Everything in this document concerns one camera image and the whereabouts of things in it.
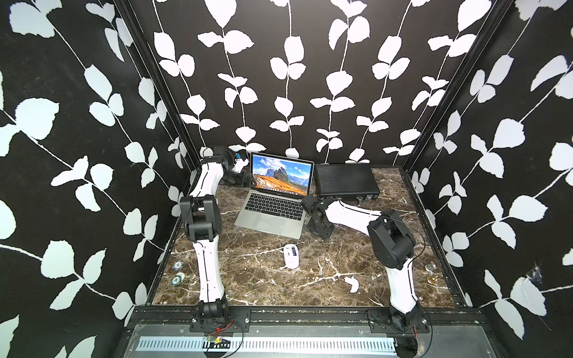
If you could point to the white wireless mouse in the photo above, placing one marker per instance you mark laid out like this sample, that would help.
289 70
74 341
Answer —
291 256

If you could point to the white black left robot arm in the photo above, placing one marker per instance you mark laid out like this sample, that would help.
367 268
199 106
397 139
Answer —
202 224

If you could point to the blue round table marker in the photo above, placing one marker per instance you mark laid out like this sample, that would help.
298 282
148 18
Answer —
178 265

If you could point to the silver open laptop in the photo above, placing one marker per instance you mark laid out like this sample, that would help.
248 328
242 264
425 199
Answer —
273 205

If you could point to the black front mounting rail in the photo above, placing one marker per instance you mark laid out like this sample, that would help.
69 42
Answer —
245 318

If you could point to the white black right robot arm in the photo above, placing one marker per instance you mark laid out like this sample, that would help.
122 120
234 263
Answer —
392 243

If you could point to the white mouse battery cover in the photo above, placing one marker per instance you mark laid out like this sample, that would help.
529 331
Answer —
353 283

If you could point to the black flat electronics box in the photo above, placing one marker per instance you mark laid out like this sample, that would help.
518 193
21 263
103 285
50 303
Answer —
354 181

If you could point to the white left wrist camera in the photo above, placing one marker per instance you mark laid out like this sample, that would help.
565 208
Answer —
241 161

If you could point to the white slotted cable duct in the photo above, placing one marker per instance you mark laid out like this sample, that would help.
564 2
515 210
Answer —
299 345

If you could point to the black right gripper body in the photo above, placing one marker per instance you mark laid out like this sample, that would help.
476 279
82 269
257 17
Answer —
322 232

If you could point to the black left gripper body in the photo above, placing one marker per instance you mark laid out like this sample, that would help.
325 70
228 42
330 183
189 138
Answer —
235 179

